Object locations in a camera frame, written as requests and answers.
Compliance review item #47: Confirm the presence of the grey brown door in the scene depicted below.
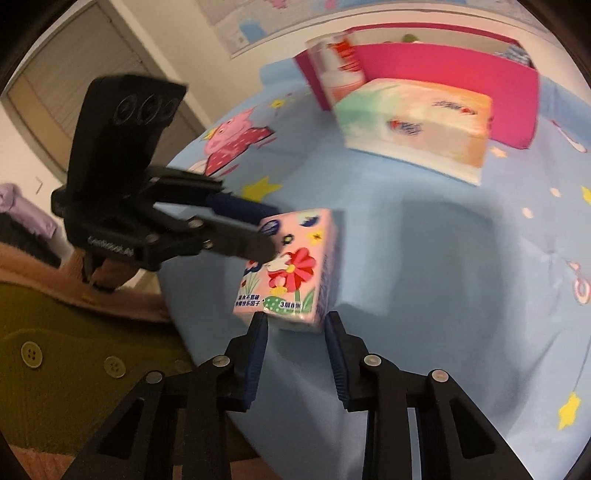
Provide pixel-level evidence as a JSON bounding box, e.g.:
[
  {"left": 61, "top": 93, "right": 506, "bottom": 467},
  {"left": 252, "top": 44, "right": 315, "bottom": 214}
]
[{"left": 0, "top": 0, "right": 208, "bottom": 185}]

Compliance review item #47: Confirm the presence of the pink cardboard box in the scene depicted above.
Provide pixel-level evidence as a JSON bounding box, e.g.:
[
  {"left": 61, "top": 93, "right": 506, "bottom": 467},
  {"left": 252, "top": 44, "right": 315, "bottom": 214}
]
[{"left": 294, "top": 24, "right": 541, "bottom": 151}]

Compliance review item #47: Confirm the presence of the pastel tissue pack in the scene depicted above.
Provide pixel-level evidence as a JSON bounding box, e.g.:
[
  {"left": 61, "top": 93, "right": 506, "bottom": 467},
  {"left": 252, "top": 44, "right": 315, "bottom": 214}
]
[{"left": 333, "top": 78, "right": 495, "bottom": 186}]

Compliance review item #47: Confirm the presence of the colourful wall map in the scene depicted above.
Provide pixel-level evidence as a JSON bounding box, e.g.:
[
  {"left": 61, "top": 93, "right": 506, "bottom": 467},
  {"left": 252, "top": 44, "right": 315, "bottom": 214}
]
[{"left": 196, "top": 0, "right": 370, "bottom": 60}]

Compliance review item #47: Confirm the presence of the person's left forearm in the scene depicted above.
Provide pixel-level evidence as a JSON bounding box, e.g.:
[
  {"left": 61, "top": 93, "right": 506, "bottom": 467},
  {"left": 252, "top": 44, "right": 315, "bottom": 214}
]
[{"left": 0, "top": 242, "right": 171, "bottom": 324}]

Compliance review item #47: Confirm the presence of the person's left hand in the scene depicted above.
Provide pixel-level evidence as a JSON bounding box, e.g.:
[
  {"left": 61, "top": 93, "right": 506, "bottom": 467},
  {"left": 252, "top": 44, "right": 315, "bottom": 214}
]
[{"left": 90, "top": 257, "right": 136, "bottom": 290}]

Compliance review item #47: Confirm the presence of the purple clothing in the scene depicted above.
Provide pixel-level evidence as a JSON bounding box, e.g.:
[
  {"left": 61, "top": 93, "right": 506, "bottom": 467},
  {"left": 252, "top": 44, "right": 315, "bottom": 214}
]
[{"left": 0, "top": 182, "right": 61, "bottom": 238}]

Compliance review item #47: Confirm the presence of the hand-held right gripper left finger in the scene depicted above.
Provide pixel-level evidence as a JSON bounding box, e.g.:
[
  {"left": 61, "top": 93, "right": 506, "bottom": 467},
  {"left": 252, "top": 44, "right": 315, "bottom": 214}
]
[{"left": 60, "top": 313, "right": 269, "bottom": 480}]

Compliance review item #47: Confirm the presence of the blue cartoon printed bedsheet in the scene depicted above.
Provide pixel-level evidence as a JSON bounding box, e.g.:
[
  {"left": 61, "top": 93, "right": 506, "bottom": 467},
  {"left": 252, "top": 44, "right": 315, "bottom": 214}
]
[{"left": 157, "top": 60, "right": 591, "bottom": 480}]

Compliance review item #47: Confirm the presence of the dark cloth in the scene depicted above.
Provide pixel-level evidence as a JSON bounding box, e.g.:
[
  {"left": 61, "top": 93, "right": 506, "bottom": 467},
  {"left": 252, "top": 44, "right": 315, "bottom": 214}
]
[{"left": 0, "top": 212, "right": 63, "bottom": 268}]

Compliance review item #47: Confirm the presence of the pink floral tissue pack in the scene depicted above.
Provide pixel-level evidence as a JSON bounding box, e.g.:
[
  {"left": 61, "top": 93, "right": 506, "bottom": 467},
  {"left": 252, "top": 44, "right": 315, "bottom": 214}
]
[{"left": 232, "top": 208, "right": 345, "bottom": 334}]

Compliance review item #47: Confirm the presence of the olive green buttoned garment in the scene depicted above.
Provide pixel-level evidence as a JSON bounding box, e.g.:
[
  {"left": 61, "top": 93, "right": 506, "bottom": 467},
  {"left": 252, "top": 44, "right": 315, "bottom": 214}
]
[{"left": 0, "top": 284, "right": 259, "bottom": 480}]

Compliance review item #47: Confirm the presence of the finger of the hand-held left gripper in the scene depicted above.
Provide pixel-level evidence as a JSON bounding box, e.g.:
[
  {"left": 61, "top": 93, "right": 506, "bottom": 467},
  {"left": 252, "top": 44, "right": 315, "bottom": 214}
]
[
  {"left": 148, "top": 216, "right": 279, "bottom": 269},
  {"left": 148, "top": 166, "right": 279, "bottom": 227}
]

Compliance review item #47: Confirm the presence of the blue checked cloth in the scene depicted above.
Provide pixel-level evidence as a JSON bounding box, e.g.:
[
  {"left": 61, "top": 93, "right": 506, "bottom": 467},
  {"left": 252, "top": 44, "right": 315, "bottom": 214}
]
[{"left": 496, "top": 41, "right": 532, "bottom": 70}]

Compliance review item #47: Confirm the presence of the red white tissue pack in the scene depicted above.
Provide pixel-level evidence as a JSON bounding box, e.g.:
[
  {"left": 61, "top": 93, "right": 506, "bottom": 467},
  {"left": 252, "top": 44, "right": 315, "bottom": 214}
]
[{"left": 308, "top": 32, "right": 368, "bottom": 110}]

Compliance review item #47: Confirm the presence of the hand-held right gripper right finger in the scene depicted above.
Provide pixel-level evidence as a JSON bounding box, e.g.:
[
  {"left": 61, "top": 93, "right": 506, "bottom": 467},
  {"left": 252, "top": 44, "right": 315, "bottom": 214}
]
[{"left": 324, "top": 311, "right": 532, "bottom": 480}]

